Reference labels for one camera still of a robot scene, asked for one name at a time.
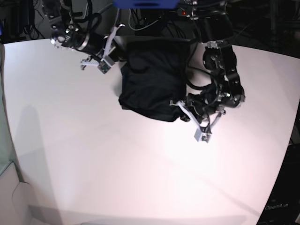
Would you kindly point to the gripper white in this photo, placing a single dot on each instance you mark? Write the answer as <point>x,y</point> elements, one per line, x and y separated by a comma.
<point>100,54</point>
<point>203,122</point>

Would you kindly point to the black device on stand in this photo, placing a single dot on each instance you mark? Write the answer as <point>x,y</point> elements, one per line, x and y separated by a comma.
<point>15,15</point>

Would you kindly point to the black power strip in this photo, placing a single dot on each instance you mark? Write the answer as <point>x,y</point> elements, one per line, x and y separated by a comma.
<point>184,12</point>

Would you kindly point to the dark navy long-sleeve T-shirt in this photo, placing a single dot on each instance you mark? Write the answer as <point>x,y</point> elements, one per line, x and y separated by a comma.
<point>153,75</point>

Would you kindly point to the black OpenArm control box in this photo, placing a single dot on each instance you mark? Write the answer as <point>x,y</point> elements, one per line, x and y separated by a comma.
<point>283,205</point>

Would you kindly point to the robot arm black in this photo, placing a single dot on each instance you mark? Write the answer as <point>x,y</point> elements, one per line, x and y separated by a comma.
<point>77,31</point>
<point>215,31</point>

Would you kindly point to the blue plastic box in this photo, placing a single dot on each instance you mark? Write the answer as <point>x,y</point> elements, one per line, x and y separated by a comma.
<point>145,4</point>

